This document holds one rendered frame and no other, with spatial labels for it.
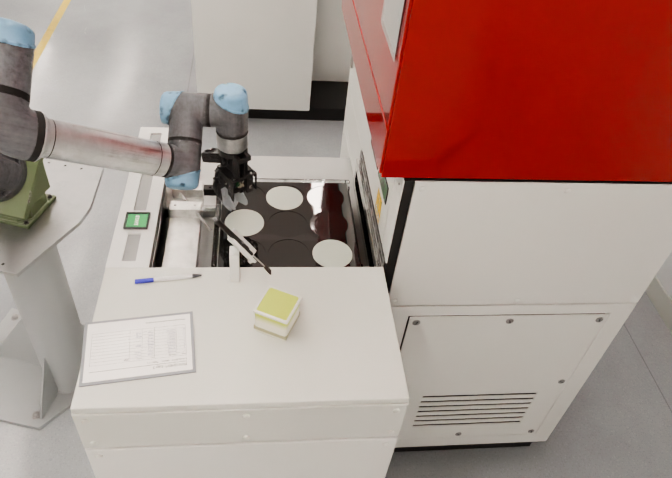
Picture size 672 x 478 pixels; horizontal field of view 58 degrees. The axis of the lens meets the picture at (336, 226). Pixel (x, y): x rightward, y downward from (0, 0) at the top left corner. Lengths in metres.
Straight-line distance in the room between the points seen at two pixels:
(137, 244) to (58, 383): 1.00
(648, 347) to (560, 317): 1.21
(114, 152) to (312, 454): 0.74
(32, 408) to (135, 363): 1.19
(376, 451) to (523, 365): 0.65
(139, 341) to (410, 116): 0.68
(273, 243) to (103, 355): 0.50
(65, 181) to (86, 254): 0.98
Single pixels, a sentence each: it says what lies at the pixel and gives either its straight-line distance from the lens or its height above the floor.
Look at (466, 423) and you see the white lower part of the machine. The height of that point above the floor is 0.21.
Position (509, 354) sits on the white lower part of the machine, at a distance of 1.81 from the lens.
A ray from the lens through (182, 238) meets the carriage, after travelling 1.58.
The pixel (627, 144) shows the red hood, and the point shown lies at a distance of 1.37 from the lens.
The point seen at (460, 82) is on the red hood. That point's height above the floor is 1.45.
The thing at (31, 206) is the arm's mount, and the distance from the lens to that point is 1.78.
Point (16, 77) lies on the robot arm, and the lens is 1.23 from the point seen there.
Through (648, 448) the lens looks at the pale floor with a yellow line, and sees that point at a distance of 2.61.
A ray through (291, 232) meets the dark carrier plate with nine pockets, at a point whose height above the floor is 0.90.
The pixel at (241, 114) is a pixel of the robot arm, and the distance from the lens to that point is 1.40.
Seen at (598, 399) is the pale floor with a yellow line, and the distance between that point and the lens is 2.63.
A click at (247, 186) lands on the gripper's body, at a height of 1.02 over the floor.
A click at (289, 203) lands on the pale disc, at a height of 0.90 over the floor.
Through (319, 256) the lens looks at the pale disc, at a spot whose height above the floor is 0.90.
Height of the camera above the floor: 1.98
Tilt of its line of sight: 43 degrees down
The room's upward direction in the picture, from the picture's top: 7 degrees clockwise
